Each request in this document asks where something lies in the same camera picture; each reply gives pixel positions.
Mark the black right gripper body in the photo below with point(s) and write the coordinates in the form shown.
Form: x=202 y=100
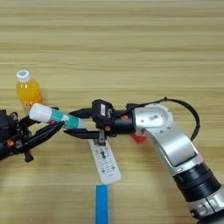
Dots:
x=122 y=124

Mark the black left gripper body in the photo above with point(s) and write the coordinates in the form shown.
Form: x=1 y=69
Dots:
x=10 y=144

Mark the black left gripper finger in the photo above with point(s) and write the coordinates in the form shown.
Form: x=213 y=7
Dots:
x=27 y=121
x=46 y=133

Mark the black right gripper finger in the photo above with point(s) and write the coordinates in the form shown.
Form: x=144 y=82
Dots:
x=83 y=113
x=84 y=134

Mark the green and white tube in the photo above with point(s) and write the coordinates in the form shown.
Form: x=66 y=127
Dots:
x=55 y=115

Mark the red cube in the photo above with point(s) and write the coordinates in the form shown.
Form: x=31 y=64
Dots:
x=139 y=138

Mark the orange juice bottle white cap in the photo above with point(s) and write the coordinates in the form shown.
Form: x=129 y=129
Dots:
x=29 y=90

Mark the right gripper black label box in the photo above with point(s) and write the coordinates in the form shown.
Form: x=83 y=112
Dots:
x=100 y=112

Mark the white remote control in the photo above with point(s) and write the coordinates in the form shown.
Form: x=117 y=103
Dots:
x=106 y=166

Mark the blue tape strip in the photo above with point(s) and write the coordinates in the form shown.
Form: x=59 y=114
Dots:
x=102 y=204

